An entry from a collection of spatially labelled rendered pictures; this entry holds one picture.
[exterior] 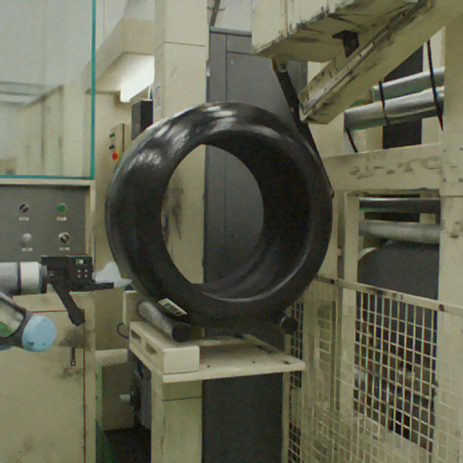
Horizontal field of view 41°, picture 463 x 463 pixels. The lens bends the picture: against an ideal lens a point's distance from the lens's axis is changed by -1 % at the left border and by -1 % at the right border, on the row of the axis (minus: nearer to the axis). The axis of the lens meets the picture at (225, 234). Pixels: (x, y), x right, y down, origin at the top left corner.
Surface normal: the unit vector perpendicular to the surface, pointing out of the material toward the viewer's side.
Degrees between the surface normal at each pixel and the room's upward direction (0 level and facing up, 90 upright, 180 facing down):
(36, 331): 90
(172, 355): 90
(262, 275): 54
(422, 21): 162
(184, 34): 90
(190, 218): 90
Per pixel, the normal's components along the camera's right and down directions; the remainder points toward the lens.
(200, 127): 0.28, -0.11
